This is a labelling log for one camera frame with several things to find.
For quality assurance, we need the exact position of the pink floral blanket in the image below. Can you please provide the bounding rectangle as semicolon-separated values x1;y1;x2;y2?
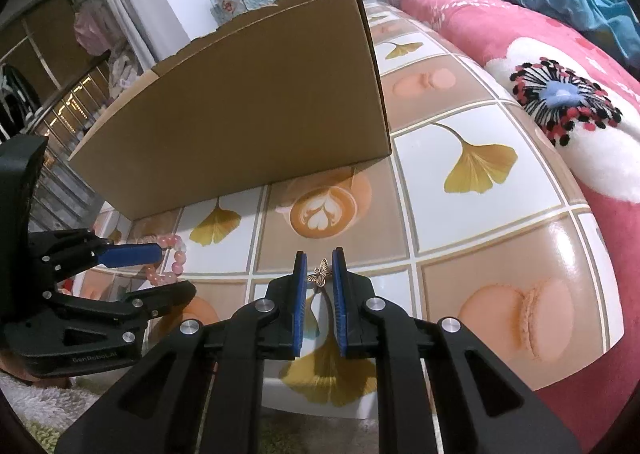
387;0;640;450

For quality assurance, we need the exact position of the pile of pink white clothes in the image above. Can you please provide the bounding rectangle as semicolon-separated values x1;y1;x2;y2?
102;49;151;105

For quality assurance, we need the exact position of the cardboard box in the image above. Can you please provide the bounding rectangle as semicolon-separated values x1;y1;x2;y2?
67;0;392;221

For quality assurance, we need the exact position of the pink hanging garment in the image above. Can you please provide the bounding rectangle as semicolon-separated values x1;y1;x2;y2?
74;1;109;55

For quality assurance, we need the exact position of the red flower print cloth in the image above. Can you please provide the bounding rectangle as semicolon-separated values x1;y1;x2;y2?
209;0;248;25

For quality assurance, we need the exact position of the brown wooden wardrobe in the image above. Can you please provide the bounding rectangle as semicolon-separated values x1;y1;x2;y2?
0;0;108;145

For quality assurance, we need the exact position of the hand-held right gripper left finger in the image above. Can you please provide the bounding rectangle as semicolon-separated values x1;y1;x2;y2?
54;250;308;454

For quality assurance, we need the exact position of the gold butterfly earring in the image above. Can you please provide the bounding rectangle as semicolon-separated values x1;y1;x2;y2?
306;258;332;289

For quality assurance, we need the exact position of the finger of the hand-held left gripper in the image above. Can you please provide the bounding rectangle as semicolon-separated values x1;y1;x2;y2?
27;228;165;285
47;280;197;342

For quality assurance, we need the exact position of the black hanging garment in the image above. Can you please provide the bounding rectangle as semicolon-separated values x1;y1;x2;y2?
0;64;41;140

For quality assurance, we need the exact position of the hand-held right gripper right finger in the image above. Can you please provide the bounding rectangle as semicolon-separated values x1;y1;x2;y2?
331;246;581;454

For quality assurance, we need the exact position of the pink bead bracelet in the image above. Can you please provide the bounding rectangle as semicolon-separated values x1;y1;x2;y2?
145;233;189;285

